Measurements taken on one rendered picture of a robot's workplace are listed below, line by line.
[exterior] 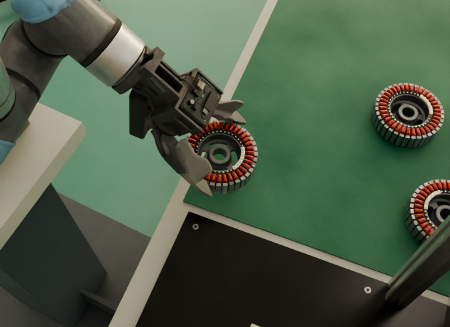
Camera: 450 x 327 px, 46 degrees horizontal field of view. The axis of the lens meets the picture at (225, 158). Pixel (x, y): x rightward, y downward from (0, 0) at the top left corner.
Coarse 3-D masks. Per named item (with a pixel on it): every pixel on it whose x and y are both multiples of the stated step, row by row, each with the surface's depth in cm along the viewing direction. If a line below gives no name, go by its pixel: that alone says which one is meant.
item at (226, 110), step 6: (222, 102) 75; (228, 102) 75; (234, 102) 75; (240, 102) 75; (216, 108) 77; (222, 108) 77; (228, 108) 77; (234, 108) 77; (216, 114) 77; (222, 114) 78; (228, 114) 79; (234, 114) 80; (228, 120) 80; (234, 120) 79; (240, 120) 80
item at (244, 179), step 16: (208, 128) 79; (224, 128) 79; (240, 128) 80; (192, 144) 77; (208, 144) 80; (224, 144) 81; (240, 144) 78; (208, 160) 79; (224, 160) 78; (240, 160) 77; (256, 160) 77; (208, 176) 75; (224, 176) 75; (240, 176) 76; (224, 192) 77
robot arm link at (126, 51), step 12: (120, 36) 63; (132, 36) 65; (108, 48) 63; (120, 48) 63; (132, 48) 64; (144, 48) 66; (96, 60) 63; (108, 60) 63; (120, 60) 64; (132, 60) 64; (96, 72) 65; (108, 72) 64; (120, 72) 64; (108, 84) 66
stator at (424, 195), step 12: (432, 180) 80; (444, 180) 80; (420, 192) 79; (432, 192) 79; (444, 192) 79; (408, 204) 79; (420, 204) 78; (432, 204) 80; (408, 216) 79; (420, 216) 77; (432, 216) 79; (408, 228) 79; (420, 228) 76; (432, 228) 76; (420, 240) 77
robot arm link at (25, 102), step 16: (0, 64) 55; (0, 80) 56; (16, 80) 65; (0, 96) 58; (16, 96) 63; (32, 96) 67; (0, 112) 60; (16, 112) 63; (0, 128) 62; (16, 128) 65; (0, 144) 63; (0, 160) 64
